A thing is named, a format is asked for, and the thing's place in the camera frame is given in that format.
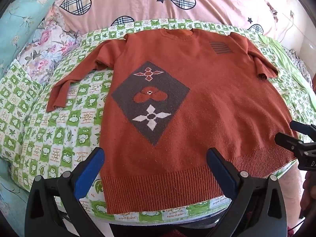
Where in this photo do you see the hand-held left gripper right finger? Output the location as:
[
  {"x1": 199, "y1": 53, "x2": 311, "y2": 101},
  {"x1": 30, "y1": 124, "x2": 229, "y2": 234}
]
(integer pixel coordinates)
[{"x1": 206, "y1": 148, "x2": 288, "y2": 237}]

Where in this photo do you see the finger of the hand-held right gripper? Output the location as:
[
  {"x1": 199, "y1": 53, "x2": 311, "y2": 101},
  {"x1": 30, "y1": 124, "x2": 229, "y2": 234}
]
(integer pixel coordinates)
[
  {"x1": 290, "y1": 120, "x2": 316, "y2": 140},
  {"x1": 275, "y1": 132, "x2": 305, "y2": 155}
]

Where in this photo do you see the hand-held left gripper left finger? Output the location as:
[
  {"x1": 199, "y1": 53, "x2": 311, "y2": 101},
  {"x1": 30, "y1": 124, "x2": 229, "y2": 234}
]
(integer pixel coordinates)
[{"x1": 25, "y1": 147, "x2": 109, "y2": 237}]

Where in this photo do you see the orange knitted sweater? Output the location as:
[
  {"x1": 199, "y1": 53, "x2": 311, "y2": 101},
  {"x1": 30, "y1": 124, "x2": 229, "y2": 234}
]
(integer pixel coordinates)
[{"x1": 46, "y1": 28, "x2": 299, "y2": 215}]

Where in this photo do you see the green checkered cartoon bed sheet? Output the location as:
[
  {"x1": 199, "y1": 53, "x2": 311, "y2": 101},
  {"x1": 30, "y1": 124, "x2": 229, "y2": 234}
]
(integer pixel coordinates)
[{"x1": 0, "y1": 18, "x2": 316, "y2": 225}]

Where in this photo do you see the light green cloth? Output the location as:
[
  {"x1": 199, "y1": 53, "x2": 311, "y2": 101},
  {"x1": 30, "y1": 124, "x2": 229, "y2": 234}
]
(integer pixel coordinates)
[{"x1": 258, "y1": 35, "x2": 316, "y2": 97}]

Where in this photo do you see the light blue floral pillow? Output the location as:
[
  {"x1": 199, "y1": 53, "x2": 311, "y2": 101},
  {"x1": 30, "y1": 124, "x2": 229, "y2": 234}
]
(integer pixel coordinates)
[{"x1": 0, "y1": 0, "x2": 63, "y2": 76}]

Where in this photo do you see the pink quilt with plaid hearts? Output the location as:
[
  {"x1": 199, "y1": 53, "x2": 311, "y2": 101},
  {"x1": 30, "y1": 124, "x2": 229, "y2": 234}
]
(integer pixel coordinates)
[{"x1": 51, "y1": 0, "x2": 288, "y2": 42}]

